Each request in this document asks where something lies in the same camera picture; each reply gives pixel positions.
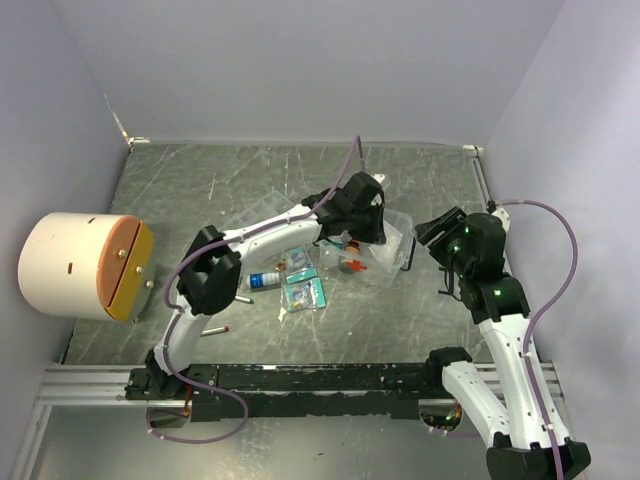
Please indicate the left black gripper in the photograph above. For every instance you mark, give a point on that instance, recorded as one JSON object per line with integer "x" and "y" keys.
{"x": 377, "y": 235}

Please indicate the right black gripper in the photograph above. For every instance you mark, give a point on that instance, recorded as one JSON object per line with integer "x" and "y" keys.
{"x": 452, "y": 222}

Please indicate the orange cap small bottle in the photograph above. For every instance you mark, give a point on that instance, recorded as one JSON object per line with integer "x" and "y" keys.
{"x": 353, "y": 247}

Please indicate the clear plastic storage box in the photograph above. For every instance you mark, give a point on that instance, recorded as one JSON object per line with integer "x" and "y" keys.
{"x": 376, "y": 265}

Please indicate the white blue gauze packet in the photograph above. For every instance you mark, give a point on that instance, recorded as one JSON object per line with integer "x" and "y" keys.
{"x": 385, "y": 253}

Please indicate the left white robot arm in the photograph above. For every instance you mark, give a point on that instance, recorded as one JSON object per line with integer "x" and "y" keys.
{"x": 208, "y": 277}

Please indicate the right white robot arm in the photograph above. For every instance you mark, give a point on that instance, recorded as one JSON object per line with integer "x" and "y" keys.
{"x": 525, "y": 436}

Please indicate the white blue medicine bottle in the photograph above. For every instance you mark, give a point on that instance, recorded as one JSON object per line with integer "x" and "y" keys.
{"x": 258, "y": 281}

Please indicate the red cross grey disc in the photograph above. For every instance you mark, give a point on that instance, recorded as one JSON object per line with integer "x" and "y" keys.
{"x": 352, "y": 266}

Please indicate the teal blister pack upper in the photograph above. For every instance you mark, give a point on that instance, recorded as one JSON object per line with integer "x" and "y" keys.
{"x": 296, "y": 266}

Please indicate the teal blister pack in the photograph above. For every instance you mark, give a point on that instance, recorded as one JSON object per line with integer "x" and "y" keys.
{"x": 296, "y": 266}
{"x": 304, "y": 295}

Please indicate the clear divided organizer tray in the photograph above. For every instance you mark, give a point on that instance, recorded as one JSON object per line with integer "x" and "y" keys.
{"x": 269, "y": 205}

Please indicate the teal blister pack lower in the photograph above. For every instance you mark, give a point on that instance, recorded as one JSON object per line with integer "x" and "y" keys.
{"x": 304, "y": 295}

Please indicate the red cap marker pen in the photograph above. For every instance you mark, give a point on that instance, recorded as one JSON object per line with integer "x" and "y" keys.
{"x": 244, "y": 300}

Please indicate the green cap marker pen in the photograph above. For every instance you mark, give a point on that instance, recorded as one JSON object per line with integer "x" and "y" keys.
{"x": 216, "y": 331}

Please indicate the white cylinder drum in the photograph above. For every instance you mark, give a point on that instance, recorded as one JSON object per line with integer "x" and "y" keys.
{"x": 89, "y": 266}

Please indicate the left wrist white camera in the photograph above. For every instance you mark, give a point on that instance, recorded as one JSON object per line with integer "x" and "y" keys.
{"x": 383, "y": 180}

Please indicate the wrist white camera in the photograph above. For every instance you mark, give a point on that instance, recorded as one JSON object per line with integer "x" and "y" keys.
{"x": 500, "y": 213}
{"x": 383, "y": 180}

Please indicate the black box handle clip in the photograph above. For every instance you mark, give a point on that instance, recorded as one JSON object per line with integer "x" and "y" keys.
{"x": 448, "y": 281}

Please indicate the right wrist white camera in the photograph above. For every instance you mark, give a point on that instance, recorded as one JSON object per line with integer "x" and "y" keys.
{"x": 500, "y": 213}

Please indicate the black mounting base rail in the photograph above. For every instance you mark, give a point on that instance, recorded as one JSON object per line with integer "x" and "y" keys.
{"x": 399, "y": 390}

